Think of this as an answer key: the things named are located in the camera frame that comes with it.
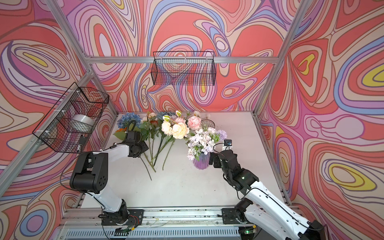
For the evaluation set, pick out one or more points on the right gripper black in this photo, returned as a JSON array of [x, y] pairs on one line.
[[212, 156]]

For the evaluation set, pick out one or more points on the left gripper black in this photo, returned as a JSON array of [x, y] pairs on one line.
[[144, 147]]

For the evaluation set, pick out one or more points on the blue hydrangea flower stem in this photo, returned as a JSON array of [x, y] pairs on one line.
[[124, 121]]

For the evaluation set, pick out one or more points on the pastel mixed flower bouquet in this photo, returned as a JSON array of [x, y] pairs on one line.
[[203, 140]]

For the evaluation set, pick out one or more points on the cream peach rose bunch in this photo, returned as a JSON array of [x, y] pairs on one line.
[[176, 130]]

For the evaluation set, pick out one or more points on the pink peony flower stem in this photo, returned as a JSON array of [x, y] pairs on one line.
[[193, 121]]

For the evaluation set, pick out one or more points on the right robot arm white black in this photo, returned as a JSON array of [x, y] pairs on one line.
[[261, 207]]

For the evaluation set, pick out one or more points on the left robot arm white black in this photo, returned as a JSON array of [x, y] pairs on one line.
[[91, 174]]

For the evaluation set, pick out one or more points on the purple ribbed glass vase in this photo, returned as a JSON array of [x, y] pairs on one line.
[[202, 162]]

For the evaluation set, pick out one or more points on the clear ribbed glass vase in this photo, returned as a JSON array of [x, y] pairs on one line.
[[207, 123]]

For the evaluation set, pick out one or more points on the teal succulent flower bunch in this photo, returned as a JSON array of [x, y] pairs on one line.
[[160, 115]]

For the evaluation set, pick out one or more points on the silver tape roll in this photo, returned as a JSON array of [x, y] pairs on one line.
[[81, 124]]

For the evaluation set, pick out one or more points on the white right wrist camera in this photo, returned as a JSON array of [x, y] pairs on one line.
[[228, 144]]

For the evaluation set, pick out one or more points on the black wire basket left wall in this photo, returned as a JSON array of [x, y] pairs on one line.
[[56, 133]]

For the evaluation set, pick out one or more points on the black wire basket wall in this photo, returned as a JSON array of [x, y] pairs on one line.
[[184, 68], [56, 133]]

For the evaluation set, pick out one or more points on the black wire basket back wall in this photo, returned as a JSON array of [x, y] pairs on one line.
[[184, 68]]

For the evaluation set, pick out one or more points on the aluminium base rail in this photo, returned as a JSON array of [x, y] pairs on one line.
[[172, 223]]

